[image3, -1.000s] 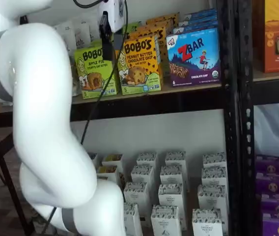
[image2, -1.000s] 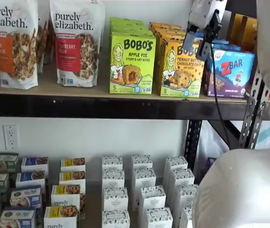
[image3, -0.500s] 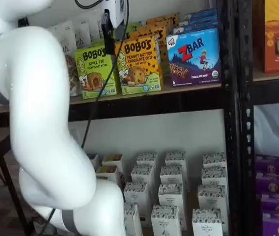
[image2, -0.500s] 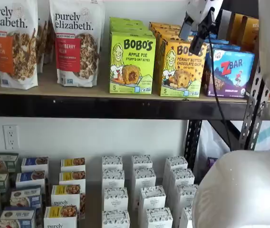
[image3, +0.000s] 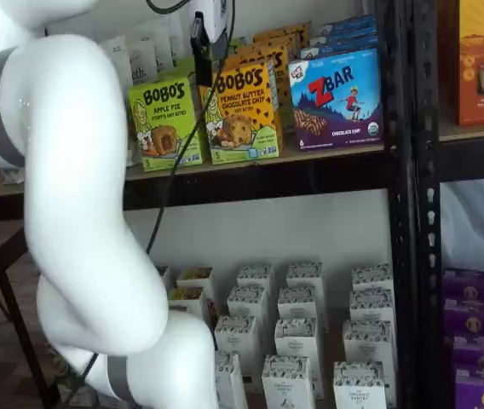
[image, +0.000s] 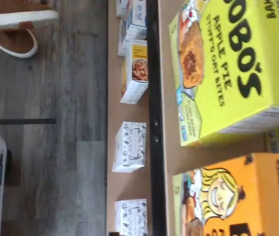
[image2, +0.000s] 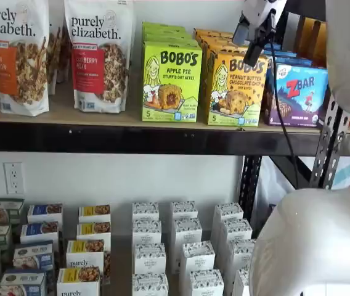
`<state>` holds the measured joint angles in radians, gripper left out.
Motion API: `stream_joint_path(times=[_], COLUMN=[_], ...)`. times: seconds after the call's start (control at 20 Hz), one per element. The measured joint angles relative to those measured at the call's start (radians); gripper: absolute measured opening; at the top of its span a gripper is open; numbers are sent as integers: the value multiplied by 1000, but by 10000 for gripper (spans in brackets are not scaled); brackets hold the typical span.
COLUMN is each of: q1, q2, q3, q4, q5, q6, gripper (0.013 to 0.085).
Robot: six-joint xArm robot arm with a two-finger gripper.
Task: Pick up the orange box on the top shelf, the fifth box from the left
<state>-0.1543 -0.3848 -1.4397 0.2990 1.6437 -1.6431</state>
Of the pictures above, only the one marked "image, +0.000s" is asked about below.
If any yellow granola carton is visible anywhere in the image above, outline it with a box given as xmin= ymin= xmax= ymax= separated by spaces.
xmin=119 ymin=40 xmax=149 ymax=105

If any blue oatmeal carton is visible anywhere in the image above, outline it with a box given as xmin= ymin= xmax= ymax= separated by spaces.
xmin=117 ymin=23 xmax=148 ymax=58
xmin=116 ymin=0 xmax=147 ymax=27

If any wooden shelf board with cartons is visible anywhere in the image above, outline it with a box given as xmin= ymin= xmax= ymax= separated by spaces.
xmin=104 ymin=0 xmax=155 ymax=236

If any white floral carton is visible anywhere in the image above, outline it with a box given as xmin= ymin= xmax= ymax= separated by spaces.
xmin=114 ymin=198 xmax=148 ymax=236
xmin=112 ymin=120 xmax=147 ymax=173

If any brown white-soled shoe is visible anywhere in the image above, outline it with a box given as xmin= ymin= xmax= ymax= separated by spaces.
xmin=0 ymin=26 xmax=39 ymax=59
xmin=0 ymin=0 xmax=59 ymax=30

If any black shelf beam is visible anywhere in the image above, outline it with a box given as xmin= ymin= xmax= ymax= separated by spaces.
xmin=146 ymin=0 xmax=168 ymax=236

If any wooden shelf board with Bobo's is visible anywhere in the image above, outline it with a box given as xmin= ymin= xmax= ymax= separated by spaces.
xmin=157 ymin=0 xmax=269 ymax=236

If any orange Bobo's peanut butter box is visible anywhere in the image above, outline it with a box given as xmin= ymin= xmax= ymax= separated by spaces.
xmin=171 ymin=151 xmax=279 ymax=236

